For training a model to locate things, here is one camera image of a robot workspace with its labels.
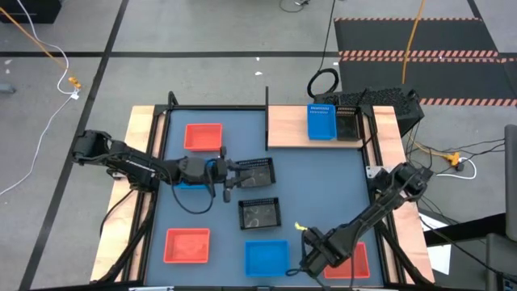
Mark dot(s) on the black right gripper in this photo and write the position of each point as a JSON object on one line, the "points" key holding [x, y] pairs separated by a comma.
{"points": [[323, 252]]}

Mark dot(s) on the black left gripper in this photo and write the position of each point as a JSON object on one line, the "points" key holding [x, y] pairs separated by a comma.
{"points": [[220, 171]]}

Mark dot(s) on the black plastic basket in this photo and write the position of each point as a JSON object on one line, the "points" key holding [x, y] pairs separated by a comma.
{"points": [[259, 214], [260, 175], [348, 127]]}

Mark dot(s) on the orange plastic basket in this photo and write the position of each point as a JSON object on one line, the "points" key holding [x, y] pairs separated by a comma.
{"points": [[186, 245], [361, 262], [203, 137]]}

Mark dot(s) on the blue plastic basket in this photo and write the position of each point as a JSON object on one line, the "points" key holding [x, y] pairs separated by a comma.
{"points": [[322, 125], [266, 258], [190, 186]]}

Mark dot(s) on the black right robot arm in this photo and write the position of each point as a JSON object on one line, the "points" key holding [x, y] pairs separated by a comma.
{"points": [[375, 210]]}

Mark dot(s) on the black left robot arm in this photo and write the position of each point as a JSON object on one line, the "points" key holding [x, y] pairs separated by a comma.
{"points": [[133, 163]]}

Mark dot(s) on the wooden shelf board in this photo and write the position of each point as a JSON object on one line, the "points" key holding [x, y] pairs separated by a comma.
{"points": [[287, 127]]}

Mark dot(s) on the yellow tape tag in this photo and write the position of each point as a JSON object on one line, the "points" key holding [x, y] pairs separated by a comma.
{"points": [[299, 226]]}

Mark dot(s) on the grey metal plate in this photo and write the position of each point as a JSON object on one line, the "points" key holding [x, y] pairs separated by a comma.
{"points": [[371, 171]]}

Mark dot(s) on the wooden table side board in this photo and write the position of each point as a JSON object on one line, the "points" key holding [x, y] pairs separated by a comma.
{"points": [[139, 121], [387, 133]]}

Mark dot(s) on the white paper sheet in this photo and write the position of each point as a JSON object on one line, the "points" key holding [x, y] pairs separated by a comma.
{"points": [[440, 254]]}

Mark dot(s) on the yellow power plug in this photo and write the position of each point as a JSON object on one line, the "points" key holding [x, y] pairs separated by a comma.
{"points": [[454, 157]]}

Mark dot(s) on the black perforated computer case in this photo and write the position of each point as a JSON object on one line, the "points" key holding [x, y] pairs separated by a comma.
{"points": [[387, 99]]}

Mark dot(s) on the black furniture piece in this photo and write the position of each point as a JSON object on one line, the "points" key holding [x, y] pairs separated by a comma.
{"points": [[501, 258]]}

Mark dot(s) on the grey furniture panel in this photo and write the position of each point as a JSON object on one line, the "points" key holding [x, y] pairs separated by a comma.
{"points": [[511, 182]]}

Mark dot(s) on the black striped floor mat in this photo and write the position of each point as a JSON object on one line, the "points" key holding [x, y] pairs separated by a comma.
{"points": [[416, 36]]}

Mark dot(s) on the small grey floor object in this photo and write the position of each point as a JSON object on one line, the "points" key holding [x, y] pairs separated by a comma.
{"points": [[7, 89]]}

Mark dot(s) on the black metal table frame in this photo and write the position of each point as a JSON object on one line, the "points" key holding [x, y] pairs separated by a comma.
{"points": [[218, 107]]}

